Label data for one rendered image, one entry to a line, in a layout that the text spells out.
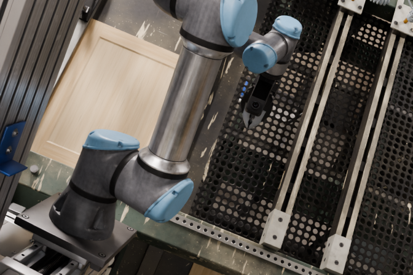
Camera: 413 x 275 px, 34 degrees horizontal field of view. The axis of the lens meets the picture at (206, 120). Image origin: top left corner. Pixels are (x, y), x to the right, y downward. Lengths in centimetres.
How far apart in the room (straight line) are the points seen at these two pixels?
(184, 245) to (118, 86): 62
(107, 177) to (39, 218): 19
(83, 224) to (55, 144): 86
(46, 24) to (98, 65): 122
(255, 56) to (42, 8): 63
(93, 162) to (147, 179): 14
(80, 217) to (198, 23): 51
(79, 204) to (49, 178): 77
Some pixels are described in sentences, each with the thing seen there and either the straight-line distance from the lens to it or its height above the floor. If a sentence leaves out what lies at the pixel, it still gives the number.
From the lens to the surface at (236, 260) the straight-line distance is 227.
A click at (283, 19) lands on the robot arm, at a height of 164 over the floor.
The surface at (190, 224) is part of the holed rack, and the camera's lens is 225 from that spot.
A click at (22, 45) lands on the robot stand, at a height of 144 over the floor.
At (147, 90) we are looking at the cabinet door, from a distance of 243.
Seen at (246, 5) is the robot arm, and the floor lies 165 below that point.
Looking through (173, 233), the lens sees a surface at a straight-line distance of 224.
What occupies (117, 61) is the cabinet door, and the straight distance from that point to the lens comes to 247.
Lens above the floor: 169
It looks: 12 degrees down
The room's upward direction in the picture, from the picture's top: 23 degrees clockwise
